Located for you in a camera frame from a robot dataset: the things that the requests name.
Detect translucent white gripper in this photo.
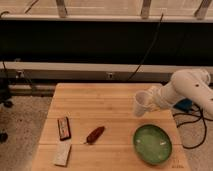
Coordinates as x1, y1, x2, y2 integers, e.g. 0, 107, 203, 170
148, 86, 165, 112

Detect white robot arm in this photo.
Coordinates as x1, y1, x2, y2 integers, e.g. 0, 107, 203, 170
148, 69, 213, 115

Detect green ceramic bowl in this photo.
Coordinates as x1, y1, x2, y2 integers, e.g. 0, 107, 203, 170
133, 124, 172, 165

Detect blue box on floor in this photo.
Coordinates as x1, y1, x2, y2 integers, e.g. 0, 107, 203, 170
174, 99, 192, 112

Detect red chili pepper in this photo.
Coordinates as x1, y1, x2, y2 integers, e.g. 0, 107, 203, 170
85, 126, 105, 144

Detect dark brown rectangular box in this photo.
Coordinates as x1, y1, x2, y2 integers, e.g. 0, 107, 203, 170
57, 117, 71, 141

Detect white rectangular sponge block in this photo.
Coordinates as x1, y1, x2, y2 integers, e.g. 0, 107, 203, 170
53, 142, 71, 166

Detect black floor cables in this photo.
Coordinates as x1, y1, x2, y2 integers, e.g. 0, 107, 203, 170
172, 103, 213, 150

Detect black hanging cable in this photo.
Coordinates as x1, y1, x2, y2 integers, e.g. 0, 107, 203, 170
127, 13, 165, 82

